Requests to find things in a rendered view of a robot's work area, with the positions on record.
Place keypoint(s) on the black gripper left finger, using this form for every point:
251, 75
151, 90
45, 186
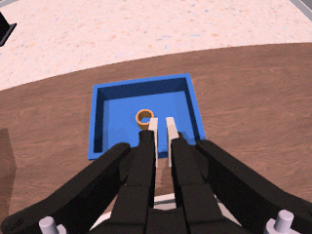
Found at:
77, 205

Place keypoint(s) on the bronze bushing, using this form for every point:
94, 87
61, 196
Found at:
142, 114

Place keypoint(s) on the blue rectangular tray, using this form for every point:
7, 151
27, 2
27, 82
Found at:
115, 106

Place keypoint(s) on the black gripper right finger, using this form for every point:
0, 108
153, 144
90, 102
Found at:
257, 204

